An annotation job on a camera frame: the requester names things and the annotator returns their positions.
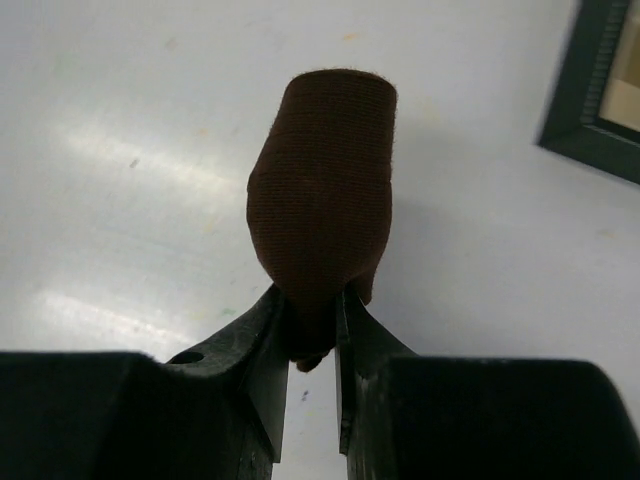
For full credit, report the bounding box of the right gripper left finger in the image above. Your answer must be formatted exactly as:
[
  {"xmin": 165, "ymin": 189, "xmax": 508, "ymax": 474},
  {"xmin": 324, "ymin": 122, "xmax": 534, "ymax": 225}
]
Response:
[{"xmin": 167, "ymin": 285, "xmax": 289, "ymax": 479}]

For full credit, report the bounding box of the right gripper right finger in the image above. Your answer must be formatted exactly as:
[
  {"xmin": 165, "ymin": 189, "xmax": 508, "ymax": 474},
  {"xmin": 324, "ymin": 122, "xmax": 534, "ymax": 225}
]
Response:
[{"xmin": 335, "ymin": 289, "xmax": 415, "ymax": 479}]

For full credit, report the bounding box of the brown striped sock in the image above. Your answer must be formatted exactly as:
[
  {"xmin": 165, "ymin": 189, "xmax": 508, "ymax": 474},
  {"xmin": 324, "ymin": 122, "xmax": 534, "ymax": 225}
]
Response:
[{"xmin": 246, "ymin": 69, "xmax": 397, "ymax": 373}]

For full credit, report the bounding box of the black compartment storage box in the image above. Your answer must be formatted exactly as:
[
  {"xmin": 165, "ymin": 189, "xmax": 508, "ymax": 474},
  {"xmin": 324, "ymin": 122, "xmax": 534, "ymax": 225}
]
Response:
[{"xmin": 537, "ymin": 1, "xmax": 639, "ymax": 184}]

